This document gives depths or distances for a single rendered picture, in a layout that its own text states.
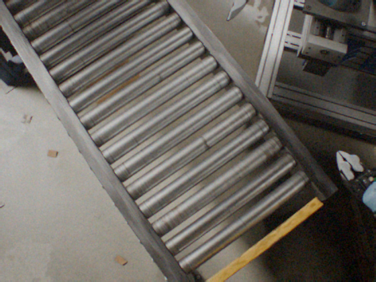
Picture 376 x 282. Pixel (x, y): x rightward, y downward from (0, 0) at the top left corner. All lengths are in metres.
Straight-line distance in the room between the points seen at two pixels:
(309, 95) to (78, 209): 1.21
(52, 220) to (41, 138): 0.42
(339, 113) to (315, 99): 0.12
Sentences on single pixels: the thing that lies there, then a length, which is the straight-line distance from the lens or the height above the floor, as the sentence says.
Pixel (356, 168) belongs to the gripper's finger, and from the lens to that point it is 1.33.
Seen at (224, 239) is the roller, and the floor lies 0.80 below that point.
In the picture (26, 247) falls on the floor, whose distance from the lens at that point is 2.12.
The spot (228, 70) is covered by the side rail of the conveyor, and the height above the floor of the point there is 0.80.
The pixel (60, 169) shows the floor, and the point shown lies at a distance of 2.11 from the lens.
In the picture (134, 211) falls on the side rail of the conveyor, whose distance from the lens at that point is 1.19.
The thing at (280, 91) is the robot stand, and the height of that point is 0.23.
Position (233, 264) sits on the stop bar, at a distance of 1.16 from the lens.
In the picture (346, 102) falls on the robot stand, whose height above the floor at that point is 0.22.
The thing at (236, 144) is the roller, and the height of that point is 0.80.
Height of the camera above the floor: 1.98
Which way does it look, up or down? 75 degrees down
